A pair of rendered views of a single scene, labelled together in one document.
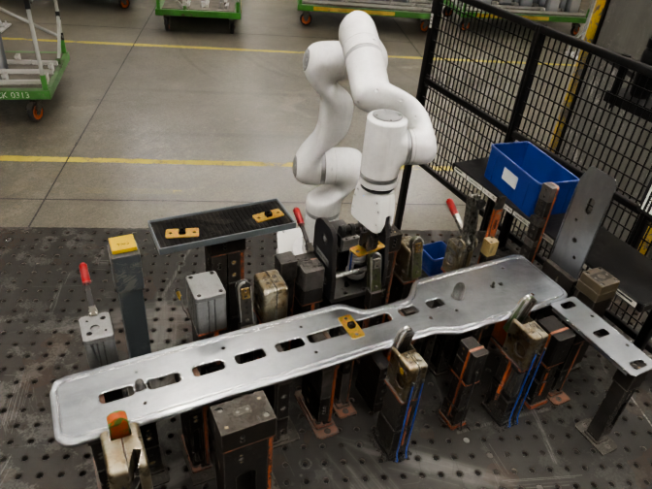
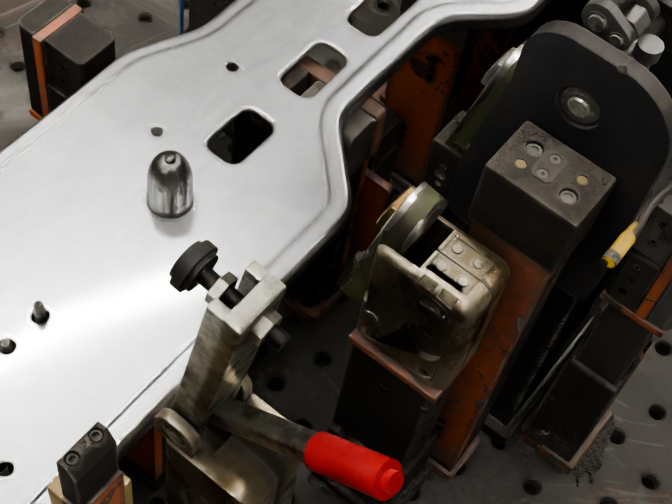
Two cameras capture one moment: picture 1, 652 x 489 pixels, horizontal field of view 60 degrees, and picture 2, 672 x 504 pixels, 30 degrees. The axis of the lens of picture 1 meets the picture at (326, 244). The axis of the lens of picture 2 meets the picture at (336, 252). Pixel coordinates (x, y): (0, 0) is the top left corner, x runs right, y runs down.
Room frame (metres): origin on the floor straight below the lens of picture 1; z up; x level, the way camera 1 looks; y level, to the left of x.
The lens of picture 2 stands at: (1.72, -0.54, 1.73)
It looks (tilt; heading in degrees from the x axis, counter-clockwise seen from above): 57 degrees down; 147
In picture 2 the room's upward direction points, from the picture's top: 12 degrees clockwise
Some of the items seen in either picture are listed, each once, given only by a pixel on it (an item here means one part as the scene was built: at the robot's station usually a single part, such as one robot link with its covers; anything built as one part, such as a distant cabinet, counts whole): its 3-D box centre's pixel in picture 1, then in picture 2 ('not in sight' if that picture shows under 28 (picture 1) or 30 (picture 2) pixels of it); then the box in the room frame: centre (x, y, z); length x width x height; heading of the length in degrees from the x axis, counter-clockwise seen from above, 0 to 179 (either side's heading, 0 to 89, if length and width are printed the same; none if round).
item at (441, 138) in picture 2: (368, 327); (429, 235); (1.26, -0.15, 0.84); 0.04 x 0.03 x 0.29; 119
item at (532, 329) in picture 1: (512, 373); not in sight; (1.10, -0.54, 0.87); 0.12 x 0.09 x 0.35; 29
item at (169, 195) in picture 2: (458, 291); (170, 185); (1.25, -0.38, 1.02); 0.03 x 0.03 x 0.07
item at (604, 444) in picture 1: (613, 403); not in sight; (1.05, -0.81, 0.84); 0.11 x 0.06 x 0.29; 29
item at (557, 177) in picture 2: (379, 284); (481, 329); (1.38, -0.18, 0.91); 0.07 x 0.05 x 0.42; 29
